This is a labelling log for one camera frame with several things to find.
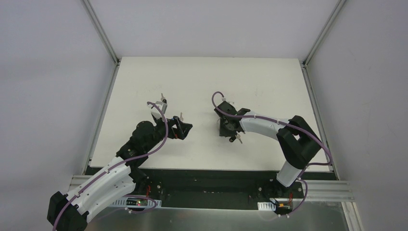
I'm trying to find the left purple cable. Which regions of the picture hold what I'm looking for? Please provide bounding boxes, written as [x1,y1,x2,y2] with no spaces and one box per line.
[52,101,169,231]

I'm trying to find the left aluminium frame post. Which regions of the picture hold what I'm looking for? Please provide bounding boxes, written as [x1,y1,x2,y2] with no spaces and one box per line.
[81,0,120,66]

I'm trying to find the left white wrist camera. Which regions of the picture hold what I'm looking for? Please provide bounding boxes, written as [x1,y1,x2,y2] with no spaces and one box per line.
[150,101,167,119]

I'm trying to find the aluminium frame post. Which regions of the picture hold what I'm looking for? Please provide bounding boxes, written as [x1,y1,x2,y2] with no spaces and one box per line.
[302,0,348,68]
[81,0,120,66]

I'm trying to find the white controller board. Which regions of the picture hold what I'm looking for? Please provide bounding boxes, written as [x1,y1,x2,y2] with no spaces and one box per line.
[109,197,162,208]
[257,202,293,216]

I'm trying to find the purple cable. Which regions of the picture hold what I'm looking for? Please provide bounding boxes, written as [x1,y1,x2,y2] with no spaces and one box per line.
[52,101,169,231]
[212,91,334,220]

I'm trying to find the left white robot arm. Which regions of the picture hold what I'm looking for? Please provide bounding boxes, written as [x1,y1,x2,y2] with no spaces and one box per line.
[47,116,193,231]

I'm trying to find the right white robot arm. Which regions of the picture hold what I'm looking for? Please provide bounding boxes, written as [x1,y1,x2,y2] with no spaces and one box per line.
[214,102,321,197]

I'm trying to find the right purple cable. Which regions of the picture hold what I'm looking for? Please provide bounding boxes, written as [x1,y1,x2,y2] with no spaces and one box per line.
[212,91,334,220]

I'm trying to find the right aluminium frame post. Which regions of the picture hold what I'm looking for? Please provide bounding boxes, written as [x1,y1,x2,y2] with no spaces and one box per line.
[302,0,348,68]

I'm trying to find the black metal base rail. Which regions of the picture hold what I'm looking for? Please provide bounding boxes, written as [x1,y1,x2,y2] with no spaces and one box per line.
[84,166,305,211]

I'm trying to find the key with black head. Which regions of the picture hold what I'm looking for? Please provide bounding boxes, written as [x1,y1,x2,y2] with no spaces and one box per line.
[161,93,167,108]

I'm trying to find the key with blue frame tag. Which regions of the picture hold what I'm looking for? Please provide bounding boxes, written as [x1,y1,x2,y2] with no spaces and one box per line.
[172,113,184,122]

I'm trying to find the right white controller board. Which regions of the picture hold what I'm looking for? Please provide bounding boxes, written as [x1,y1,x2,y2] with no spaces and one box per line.
[257,202,293,216]

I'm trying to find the left white controller board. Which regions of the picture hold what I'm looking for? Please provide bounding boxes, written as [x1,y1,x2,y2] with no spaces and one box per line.
[109,197,162,208]

